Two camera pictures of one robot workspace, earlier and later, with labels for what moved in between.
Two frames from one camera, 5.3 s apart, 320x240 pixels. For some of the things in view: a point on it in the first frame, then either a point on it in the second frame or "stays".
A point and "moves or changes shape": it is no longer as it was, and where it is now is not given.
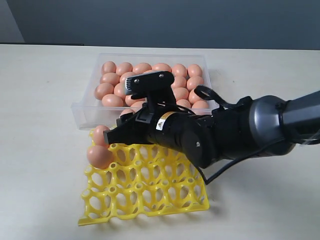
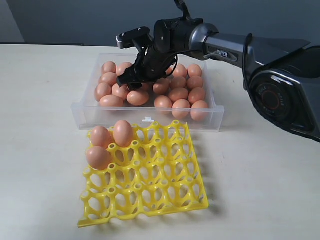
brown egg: (194, 70) stays
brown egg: (127, 111) moves or changes shape
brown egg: (99, 156) stays
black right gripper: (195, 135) to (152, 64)
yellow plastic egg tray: (143, 179) stays
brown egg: (102, 89) stays
